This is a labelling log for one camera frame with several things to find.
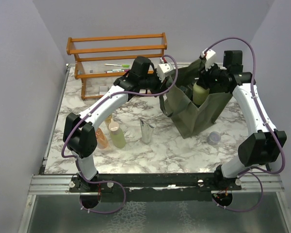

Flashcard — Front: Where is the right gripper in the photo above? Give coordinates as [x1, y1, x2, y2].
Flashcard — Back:
[197, 60, 229, 89]

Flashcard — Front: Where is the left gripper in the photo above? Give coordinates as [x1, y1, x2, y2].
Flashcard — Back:
[140, 68, 169, 98]

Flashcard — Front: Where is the green lotion bottle white cap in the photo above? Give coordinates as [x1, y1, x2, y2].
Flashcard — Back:
[193, 83, 210, 106]

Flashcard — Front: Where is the clear square bottle black cap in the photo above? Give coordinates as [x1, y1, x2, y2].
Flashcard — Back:
[179, 86, 191, 95]

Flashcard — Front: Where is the green canvas bag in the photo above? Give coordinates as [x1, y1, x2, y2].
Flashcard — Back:
[159, 59, 232, 139]

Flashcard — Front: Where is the green bottle beige cap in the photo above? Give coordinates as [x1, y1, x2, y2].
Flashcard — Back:
[108, 121, 126, 149]

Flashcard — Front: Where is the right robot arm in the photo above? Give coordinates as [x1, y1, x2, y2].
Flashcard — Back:
[197, 49, 287, 190]

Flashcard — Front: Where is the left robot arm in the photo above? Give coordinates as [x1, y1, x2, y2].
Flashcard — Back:
[63, 56, 175, 192]

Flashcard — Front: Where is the green white marker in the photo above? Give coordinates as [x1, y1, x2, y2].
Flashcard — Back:
[104, 64, 130, 68]

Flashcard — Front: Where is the pink green marker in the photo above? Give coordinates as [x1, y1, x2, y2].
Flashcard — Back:
[105, 69, 129, 73]

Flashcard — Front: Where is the orange wooden shelf rack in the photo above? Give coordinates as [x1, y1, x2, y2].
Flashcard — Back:
[66, 33, 167, 100]

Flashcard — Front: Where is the silver foil pouch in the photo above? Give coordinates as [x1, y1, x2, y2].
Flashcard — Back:
[140, 119, 154, 145]

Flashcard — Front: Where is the small amber bottle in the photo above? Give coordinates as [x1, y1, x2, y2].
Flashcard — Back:
[104, 114, 113, 126]

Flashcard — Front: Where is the small purple jar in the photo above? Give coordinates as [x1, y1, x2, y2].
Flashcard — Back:
[207, 132, 221, 145]

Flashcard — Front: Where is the pink orange bottle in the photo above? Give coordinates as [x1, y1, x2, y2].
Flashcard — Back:
[96, 128, 109, 150]

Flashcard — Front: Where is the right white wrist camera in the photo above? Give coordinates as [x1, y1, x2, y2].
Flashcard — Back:
[200, 49, 216, 71]

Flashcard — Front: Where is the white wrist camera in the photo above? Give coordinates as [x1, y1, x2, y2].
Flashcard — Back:
[200, 49, 216, 71]
[156, 63, 174, 82]

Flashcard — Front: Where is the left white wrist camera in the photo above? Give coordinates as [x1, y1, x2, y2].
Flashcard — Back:
[156, 63, 174, 82]

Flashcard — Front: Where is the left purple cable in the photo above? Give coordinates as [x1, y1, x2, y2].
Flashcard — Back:
[61, 54, 179, 214]

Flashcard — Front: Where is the purple cable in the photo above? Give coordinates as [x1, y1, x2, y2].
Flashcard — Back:
[200, 36, 287, 212]
[61, 54, 179, 214]

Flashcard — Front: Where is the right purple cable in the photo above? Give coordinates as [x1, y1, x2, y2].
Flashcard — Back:
[200, 36, 287, 212]

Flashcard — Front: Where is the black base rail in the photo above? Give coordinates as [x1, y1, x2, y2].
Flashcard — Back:
[69, 173, 241, 202]

